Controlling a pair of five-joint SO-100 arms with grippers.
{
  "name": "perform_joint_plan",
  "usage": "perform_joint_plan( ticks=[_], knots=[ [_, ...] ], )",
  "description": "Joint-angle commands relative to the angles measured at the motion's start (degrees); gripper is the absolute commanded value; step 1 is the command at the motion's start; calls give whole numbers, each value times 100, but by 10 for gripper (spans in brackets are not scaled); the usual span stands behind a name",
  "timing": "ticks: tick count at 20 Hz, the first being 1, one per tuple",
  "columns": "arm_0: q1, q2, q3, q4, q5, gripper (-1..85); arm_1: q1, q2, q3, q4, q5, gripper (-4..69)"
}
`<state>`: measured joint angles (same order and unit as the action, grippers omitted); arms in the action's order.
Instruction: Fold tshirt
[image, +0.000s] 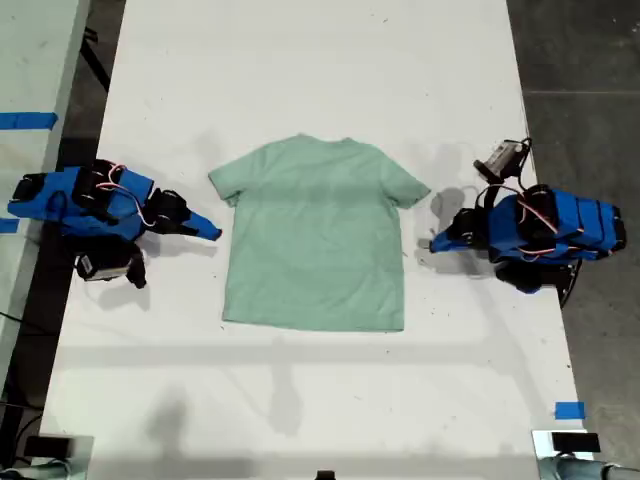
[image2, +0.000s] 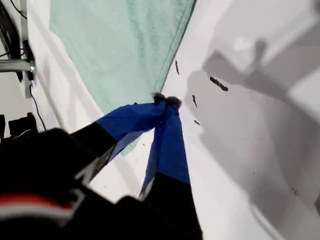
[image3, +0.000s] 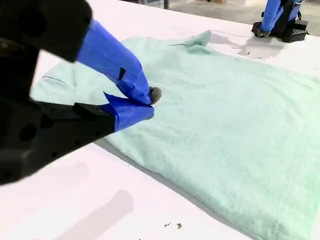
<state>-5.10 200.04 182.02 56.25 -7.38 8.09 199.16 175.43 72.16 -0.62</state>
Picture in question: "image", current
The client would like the pale green T-shirt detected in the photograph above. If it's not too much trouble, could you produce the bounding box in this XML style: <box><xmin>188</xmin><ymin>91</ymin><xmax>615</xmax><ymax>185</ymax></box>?
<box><xmin>207</xmin><ymin>132</ymin><xmax>432</xmax><ymax>334</ymax></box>

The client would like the black table strut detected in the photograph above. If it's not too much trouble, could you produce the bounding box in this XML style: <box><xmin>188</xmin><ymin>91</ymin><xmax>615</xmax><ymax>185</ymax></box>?
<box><xmin>82</xmin><ymin>27</ymin><xmax>112</xmax><ymax>94</ymax></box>

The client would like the long blue tape strip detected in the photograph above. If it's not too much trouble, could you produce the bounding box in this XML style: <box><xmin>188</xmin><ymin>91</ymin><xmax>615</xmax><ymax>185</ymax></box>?
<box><xmin>0</xmin><ymin>112</ymin><xmax>60</xmax><ymax>132</ymax></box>

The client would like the blue tape square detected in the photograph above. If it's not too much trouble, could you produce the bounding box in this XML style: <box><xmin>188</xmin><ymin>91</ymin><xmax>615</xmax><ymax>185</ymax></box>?
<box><xmin>554</xmin><ymin>401</ymin><xmax>587</xmax><ymax>421</ymax></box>

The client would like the small black box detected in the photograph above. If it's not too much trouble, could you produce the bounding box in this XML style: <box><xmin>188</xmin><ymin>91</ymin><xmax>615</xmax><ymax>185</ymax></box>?
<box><xmin>551</xmin><ymin>432</ymin><xmax>601</xmax><ymax>454</ymax></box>
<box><xmin>23</xmin><ymin>436</ymin><xmax>72</xmax><ymax>458</ymax></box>

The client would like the black camera stalk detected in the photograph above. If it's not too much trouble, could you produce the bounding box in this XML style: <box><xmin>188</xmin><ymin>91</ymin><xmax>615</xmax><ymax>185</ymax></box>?
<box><xmin>477</xmin><ymin>177</ymin><xmax>502</xmax><ymax>210</ymax></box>

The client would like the black camera cable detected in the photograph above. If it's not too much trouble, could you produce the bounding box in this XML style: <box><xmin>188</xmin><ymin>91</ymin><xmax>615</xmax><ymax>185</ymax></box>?
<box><xmin>514</xmin><ymin>137</ymin><xmax>546</xmax><ymax>194</ymax></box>

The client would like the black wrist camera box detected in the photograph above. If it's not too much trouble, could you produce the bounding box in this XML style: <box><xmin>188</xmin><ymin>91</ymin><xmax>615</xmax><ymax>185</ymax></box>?
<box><xmin>74</xmin><ymin>244</ymin><xmax>148</xmax><ymax>290</ymax></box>
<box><xmin>472</xmin><ymin>138</ymin><xmax>533</xmax><ymax>182</ymax></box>

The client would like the grey clamp handle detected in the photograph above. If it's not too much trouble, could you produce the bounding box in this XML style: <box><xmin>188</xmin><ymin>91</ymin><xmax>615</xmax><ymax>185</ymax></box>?
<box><xmin>0</xmin><ymin>459</ymin><xmax>76</xmax><ymax>480</ymax></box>
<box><xmin>538</xmin><ymin>457</ymin><xmax>640</xmax><ymax>480</ymax></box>

